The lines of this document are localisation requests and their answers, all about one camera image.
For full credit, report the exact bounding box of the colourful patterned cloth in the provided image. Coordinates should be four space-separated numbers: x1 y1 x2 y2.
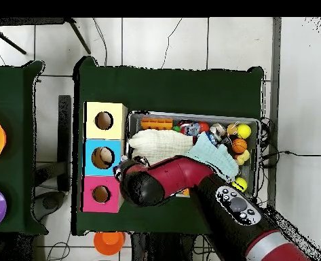
113 154 128 181

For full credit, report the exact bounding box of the wooden box with three holes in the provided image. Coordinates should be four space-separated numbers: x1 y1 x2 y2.
79 101 128 213

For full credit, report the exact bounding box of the cream waffle cloth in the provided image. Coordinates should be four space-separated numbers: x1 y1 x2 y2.
128 128 195 165

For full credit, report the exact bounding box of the orange flat building brick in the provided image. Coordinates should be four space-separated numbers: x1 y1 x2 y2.
140 117 174 131

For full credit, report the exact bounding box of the red ball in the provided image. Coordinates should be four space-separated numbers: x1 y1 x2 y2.
197 121 210 134

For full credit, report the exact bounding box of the light blue waffle cloth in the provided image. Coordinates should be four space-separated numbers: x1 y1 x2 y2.
184 131 240 182

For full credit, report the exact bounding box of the dark green tablecloth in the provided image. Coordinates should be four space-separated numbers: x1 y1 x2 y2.
71 55 265 237
0 60 49 236

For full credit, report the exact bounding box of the crushed silver can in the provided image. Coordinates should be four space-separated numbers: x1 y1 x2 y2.
209 122 227 142

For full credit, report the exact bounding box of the orange toy basketball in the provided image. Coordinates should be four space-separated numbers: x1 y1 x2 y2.
231 138 248 154

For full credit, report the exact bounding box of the yellow ball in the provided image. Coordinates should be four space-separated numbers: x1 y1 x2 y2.
231 177 248 193
236 124 252 139

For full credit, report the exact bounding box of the yellow plush toy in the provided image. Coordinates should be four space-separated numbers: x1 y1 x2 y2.
235 149 251 166

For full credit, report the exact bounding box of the black upright panel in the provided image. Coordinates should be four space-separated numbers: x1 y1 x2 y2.
58 94 72 192

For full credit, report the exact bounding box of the orange cup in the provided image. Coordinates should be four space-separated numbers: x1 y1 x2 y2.
93 231 126 256

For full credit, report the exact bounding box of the grey rounded floor base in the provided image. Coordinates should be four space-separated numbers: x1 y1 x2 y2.
31 190 67 222

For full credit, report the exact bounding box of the black tripod stand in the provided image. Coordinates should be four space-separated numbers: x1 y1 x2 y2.
0 17 92 55

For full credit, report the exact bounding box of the wire mesh bin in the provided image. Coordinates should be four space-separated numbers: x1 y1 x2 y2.
126 110 260 201

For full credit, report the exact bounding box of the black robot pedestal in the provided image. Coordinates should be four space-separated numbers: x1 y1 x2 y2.
131 232 212 261

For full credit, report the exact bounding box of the black power cable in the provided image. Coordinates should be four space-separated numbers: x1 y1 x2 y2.
260 150 321 168

